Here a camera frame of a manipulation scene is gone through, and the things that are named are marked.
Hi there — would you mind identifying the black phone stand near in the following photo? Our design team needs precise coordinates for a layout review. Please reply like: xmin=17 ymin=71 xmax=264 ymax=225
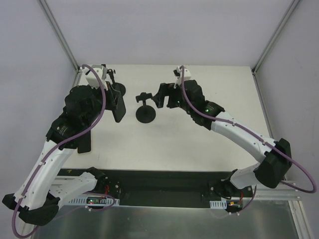
xmin=136 ymin=92 xmax=156 ymax=123

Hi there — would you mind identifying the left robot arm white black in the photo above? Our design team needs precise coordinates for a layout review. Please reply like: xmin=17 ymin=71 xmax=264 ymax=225
xmin=2 ymin=83 xmax=126 ymax=226

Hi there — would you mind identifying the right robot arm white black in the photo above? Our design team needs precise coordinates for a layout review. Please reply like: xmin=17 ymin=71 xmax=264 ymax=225
xmin=152 ymin=80 xmax=292 ymax=198

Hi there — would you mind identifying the right white cable duct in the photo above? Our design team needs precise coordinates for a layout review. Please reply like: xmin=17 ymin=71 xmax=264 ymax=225
xmin=209 ymin=199 xmax=227 ymax=210

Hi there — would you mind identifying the black smartphone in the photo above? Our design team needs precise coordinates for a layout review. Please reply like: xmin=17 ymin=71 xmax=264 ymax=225
xmin=112 ymin=91 xmax=126 ymax=123

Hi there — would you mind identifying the black phone stand far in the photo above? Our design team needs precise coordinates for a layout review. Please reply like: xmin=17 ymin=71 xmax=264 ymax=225
xmin=107 ymin=68 xmax=126 ymax=96

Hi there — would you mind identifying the aluminium frame post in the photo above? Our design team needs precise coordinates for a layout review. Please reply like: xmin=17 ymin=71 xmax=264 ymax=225
xmin=251 ymin=0 xmax=302 ymax=75
xmin=37 ymin=0 xmax=79 ymax=72

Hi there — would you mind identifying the right aluminium frame post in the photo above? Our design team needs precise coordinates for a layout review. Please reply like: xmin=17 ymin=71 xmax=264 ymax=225
xmin=251 ymin=0 xmax=302 ymax=75

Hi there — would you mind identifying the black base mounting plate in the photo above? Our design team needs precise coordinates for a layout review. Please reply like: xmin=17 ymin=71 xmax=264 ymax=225
xmin=59 ymin=169 xmax=252 ymax=209

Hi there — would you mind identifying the black phone cream case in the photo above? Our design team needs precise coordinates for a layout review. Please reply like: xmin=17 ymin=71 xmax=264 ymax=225
xmin=77 ymin=131 xmax=92 ymax=154

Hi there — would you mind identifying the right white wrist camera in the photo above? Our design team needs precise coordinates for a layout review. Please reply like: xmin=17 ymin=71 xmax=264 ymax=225
xmin=173 ymin=66 xmax=191 ymax=86

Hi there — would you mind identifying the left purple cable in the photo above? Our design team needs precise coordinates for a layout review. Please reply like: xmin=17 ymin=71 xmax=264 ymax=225
xmin=12 ymin=64 xmax=117 ymax=239

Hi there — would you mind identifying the aluminium rail right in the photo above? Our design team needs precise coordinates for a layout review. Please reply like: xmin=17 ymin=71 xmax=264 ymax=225
xmin=255 ymin=184 xmax=302 ymax=201

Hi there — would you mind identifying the left aluminium frame post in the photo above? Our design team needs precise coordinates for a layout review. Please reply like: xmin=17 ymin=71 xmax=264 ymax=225
xmin=37 ymin=0 xmax=79 ymax=72

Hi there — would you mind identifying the black phone stand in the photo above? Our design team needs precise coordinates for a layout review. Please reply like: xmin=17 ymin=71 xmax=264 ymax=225
xmin=107 ymin=68 xmax=126 ymax=96
xmin=136 ymin=92 xmax=156 ymax=123

